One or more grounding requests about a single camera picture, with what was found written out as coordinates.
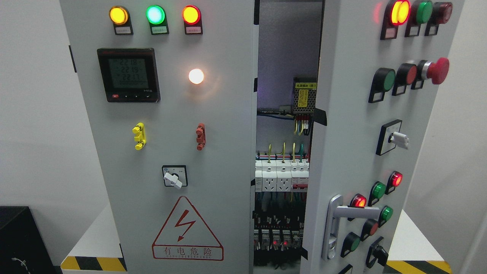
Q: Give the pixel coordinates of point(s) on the white indicator lamp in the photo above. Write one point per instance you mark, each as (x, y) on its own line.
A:
(196, 76)

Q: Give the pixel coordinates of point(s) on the red indicator lamp left door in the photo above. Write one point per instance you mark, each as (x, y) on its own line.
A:
(192, 18)

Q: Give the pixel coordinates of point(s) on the metal mesh power supply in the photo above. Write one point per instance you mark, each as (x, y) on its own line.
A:
(304, 95)

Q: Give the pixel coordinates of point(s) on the white platform hazard stripes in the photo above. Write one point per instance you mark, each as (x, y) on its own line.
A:
(98, 250)

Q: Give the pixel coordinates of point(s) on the white rotary selector switch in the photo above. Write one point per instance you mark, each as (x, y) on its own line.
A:
(175, 176)

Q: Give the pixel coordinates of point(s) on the yellow indicator lamp left door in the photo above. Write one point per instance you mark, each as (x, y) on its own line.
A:
(121, 20)

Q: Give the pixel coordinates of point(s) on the black box on floor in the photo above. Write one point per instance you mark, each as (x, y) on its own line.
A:
(22, 250)

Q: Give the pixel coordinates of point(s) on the red terminal post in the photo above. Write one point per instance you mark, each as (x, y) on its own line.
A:
(200, 136)

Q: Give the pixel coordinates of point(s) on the grey cabinet door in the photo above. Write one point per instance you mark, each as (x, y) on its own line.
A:
(220, 176)
(368, 55)

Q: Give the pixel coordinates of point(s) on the white din rail sockets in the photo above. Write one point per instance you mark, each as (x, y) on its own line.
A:
(276, 175)

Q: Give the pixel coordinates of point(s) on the black digital power meter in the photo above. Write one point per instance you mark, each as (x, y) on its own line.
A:
(129, 74)

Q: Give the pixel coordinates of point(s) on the red white circuit breaker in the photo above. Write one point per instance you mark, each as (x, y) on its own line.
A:
(300, 176)

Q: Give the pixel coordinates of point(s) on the silver door handle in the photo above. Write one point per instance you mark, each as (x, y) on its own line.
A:
(335, 211)

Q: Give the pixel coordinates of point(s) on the red electric hazard sticker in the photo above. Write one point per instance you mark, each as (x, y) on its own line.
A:
(186, 236)

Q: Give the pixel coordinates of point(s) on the white rotary switch right door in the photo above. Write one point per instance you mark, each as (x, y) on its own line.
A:
(390, 137)

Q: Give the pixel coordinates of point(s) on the yellow terminal post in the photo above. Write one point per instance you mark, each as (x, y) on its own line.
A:
(139, 136)

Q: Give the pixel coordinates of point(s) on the row of relay modules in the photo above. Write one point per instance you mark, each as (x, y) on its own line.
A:
(277, 239)

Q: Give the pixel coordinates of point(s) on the red mushroom emergency button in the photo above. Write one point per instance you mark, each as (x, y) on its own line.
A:
(436, 71)

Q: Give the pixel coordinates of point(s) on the green indicator lamp left door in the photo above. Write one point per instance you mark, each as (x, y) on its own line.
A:
(157, 20)

